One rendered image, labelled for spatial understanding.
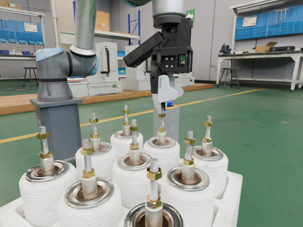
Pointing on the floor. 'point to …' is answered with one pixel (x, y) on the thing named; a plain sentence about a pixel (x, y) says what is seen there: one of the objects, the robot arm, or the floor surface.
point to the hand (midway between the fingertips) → (159, 106)
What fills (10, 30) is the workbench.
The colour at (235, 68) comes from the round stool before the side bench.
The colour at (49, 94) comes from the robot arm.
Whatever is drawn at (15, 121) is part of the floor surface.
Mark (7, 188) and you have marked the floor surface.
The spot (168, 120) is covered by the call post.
